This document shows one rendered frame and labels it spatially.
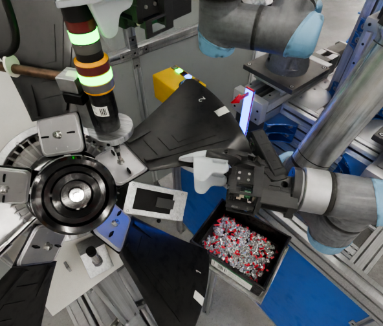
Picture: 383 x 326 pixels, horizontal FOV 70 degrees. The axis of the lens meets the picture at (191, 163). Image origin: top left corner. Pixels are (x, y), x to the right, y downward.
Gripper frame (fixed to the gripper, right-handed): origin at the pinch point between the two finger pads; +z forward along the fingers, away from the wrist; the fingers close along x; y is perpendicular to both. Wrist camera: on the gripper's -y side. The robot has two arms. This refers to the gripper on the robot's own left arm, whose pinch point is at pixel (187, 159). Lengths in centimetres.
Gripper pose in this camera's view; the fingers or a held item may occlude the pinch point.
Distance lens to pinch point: 51.5
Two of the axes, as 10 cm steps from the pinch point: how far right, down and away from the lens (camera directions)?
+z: -9.7, -1.7, 1.6
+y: -2.3, 8.0, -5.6
